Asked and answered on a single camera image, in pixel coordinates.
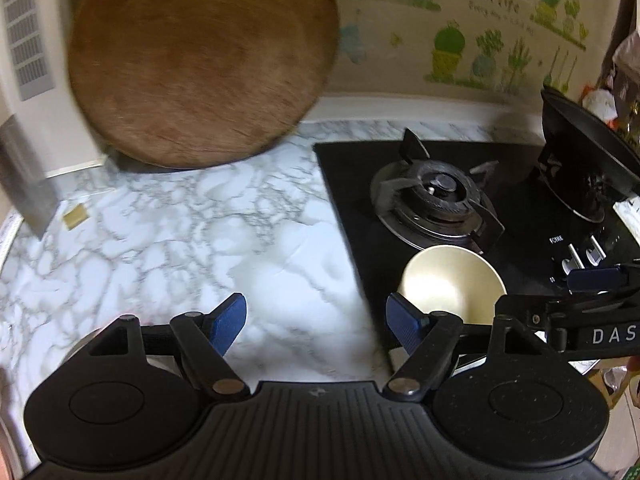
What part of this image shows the cream ceramic bowl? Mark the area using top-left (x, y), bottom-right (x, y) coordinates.
top-left (398, 245), bottom-right (506, 325)

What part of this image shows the small tan block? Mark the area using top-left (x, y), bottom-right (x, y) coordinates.
top-left (62, 203), bottom-right (90, 231)

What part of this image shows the left gas burner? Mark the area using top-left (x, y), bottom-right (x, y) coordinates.
top-left (370, 129), bottom-right (504, 255)

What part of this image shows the black gas stove top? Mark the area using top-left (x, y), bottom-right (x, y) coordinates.
top-left (314, 140), bottom-right (639, 353)

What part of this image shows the round wooden cutting board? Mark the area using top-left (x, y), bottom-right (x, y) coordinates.
top-left (68, 0), bottom-right (340, 168)

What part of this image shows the cleaver knife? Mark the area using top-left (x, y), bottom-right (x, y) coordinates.
top-left (1, 115), bottom-right (60, 240)

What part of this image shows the grey wall vent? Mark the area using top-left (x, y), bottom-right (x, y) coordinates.
top-left (1, 0), bottom-right (54, 101)

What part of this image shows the black wok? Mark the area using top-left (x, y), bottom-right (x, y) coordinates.
top-left (538, 86), bottom-right (639, 223)

